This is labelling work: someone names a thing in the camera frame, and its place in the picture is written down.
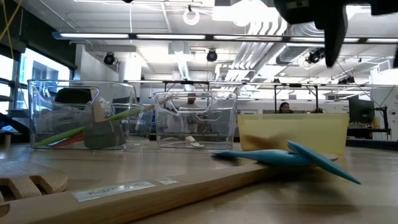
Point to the clear plastic bin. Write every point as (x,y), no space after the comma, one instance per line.
(40,130)
(227,130)

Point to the black ceiling camera cluster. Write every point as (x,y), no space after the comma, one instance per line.
(314,56)

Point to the person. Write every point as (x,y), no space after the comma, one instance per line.
(191,99)
(284,107)

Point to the yellow plastic bin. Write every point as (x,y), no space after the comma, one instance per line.
(311,130)

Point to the black computer monitor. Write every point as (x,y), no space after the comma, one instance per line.
(360,110)

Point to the slim teal silicone spatula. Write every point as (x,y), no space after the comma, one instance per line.
(326,163)

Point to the green silicone spatula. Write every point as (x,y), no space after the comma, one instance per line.
(62,137)

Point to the LED light bar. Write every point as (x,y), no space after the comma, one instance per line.
(174,36)

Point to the wooden slotted spatula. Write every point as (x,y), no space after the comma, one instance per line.
(25,169)

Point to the silver ventilation duct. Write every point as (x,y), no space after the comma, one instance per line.
(292,53)

